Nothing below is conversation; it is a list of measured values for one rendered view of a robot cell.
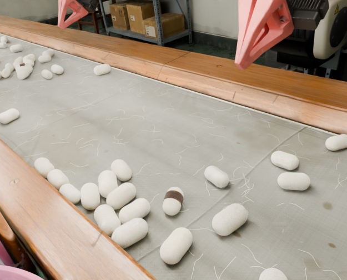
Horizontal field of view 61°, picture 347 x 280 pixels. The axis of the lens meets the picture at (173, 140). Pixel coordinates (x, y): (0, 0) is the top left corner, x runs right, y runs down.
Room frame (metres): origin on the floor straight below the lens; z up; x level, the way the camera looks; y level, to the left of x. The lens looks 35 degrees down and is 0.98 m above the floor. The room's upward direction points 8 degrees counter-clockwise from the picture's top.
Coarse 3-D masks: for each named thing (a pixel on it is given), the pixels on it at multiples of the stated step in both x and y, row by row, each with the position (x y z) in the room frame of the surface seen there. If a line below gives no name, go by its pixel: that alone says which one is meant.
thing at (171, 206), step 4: (172, 188) 0.23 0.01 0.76; (176, 188) 0.23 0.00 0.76; (180, 192) 0.23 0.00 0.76; (164, 200) 0.22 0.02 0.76; (168, 200) 0.21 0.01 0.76; (172, 200) 0.21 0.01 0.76; (176, 200) 0.21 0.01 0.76; (164, 204) 0.21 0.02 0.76; (168, 204) 0.21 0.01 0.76; (172, 204) 0.21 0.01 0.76; (176, 204) 0.21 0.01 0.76; (180, 204) 0.21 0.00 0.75; (164, 208) 0.21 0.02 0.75; (168, 208) 0.21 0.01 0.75; (172, 208) 0.21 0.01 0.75; (176, 208) 0.21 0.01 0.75; (168, 212) 0.21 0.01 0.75; (172, 212) 0.21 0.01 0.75; (176, 212) 0.21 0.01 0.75
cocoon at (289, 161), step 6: (276, 156) 0.26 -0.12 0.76; (282, 156) 0.26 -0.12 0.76; (288, 156) 0.26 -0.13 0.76; (294, 156) 0.26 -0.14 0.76; (276, 162) 0.26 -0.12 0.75; (282, 162) 0.26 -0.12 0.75; (288, 162) 0.25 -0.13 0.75; (294, 162) 0.25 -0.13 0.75; (288, 168) 0.25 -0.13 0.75; (294, 168) 0.25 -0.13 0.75
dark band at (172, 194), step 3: (168, 192) 0.23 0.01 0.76; (171, 192) 0.22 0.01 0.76; (174, 192) 0.22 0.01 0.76; (177, 192) 0.22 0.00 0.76; (165, 195) 0.23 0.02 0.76; (168, 195) 0.22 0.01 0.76; (171, 195) 0.22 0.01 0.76; (174, 195) 0.22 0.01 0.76; (177, 195) 0.22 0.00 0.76; (180, 195) 0.22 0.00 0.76; (165, 198) 0.22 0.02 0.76; (174, 198) 0.22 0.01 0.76; (177, 198) 0.22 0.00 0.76; (180, 198) 0.22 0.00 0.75; (183, 198) 0.22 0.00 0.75; (180, 201) 0.22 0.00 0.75
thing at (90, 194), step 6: (84, 186) 0.25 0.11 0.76; (90, 186) 0.25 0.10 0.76; (96, 186) 0.25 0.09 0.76; (84, 192) 0.24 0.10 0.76; (90, 192) 0.24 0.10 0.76; (96, 192) 0.24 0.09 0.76; (84, 198) 0.23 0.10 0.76; (90, 198) 0.23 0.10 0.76; (96, 198) 0.23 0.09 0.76; (84, 204) 0.23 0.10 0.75; (90, 204) 0.23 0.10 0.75; (96, 204) 0.23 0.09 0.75
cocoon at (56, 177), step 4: (52, 172) 0.29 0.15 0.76; (56, 172) 0.28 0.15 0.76; (60, 172) 0.29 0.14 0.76; (48, 176) 0.28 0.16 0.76; (52, 176) 0.28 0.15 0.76; (56, 176) 0.28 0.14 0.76; (60, 176) 0.28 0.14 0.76; (64, 176) 0.28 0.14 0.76; (48, 180) 0.28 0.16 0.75; (52, 180) 0.27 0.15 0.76; (56, 180) 0.27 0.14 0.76; (60, 180) 0.27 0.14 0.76; (64, 180) 0.27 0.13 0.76; (68, 180) 0.28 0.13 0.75; (52, 184) 0.27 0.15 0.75; (56, 184) 0.27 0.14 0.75; (60, 184) 0.27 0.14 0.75; (56, 188) 0.27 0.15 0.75
